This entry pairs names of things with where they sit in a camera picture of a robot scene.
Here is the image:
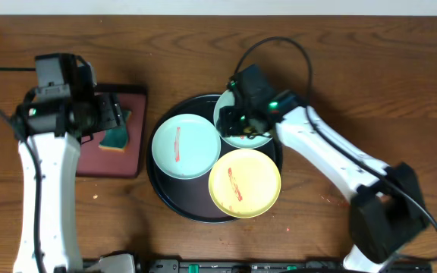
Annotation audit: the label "green scrubbing sponge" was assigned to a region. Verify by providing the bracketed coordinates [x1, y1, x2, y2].
[99, 110, 132, 152]

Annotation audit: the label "light blue plate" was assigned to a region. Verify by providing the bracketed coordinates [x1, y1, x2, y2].
[151, 114, 221, 180]

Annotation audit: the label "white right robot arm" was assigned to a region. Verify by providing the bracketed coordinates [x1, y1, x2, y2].
[216, 64, 429, 272]

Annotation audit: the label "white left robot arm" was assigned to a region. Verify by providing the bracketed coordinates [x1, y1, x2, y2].
[11, 53, 137, 272]

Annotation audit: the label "pale green dirty plate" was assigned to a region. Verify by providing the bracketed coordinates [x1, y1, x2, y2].
[213, 90, 272, 149]

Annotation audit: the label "red rectangular tray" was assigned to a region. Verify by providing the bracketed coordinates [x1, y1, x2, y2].
[77, 84, 147, 178]

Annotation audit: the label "yellow dirty plate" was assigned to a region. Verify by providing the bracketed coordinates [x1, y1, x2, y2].
[208, 149, 281, 218]

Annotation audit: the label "round black tray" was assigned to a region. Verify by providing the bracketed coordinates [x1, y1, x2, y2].
[147, 94, 283, 223]

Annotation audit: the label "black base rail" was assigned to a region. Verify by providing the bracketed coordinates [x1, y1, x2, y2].
[82, 258, 433, 273]

